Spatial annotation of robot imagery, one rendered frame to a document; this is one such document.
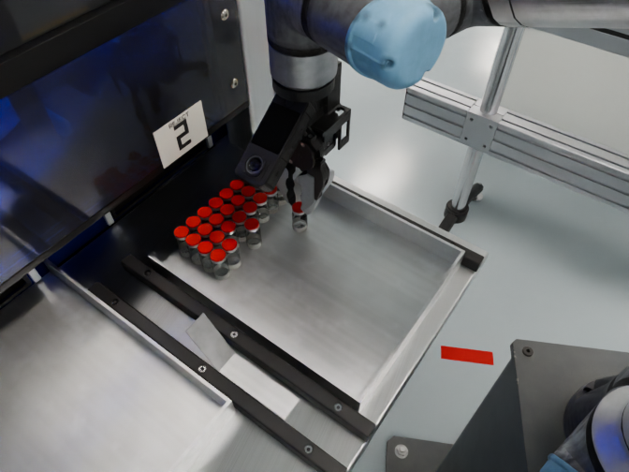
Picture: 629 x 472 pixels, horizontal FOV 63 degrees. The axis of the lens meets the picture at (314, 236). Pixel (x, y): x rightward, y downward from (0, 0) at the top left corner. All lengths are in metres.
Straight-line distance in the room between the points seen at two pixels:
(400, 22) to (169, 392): 0.47
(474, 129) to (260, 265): 1.02
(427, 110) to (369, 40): 1.21
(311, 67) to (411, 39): 0.15
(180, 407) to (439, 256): 0.40
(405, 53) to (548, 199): 1.81
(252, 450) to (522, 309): 1.36
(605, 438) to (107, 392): 0.51
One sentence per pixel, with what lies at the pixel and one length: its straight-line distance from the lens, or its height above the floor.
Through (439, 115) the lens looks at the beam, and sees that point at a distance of 1.63.
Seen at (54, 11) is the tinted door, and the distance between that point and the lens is 0.57.
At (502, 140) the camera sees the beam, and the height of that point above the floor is 0.50.
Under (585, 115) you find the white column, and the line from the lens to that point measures 2.18.
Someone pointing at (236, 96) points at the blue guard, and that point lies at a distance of 0.78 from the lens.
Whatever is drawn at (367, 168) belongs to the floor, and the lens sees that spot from 2.15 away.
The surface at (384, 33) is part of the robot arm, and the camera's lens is 0.43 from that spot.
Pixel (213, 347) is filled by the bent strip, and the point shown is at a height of 0.90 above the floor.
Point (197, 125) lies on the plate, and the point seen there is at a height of 1.02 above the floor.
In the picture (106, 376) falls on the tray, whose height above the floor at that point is 0.88.
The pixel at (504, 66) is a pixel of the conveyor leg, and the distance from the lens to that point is 1.50.
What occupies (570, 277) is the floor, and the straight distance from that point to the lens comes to 1.99.
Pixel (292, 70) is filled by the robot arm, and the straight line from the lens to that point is 0.56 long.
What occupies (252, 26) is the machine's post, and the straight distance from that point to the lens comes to 0.76.
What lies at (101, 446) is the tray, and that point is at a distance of 0.65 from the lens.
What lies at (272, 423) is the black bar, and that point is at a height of 0.90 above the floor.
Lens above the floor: 1.46
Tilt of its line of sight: 51 degrees down
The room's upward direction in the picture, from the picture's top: straight up
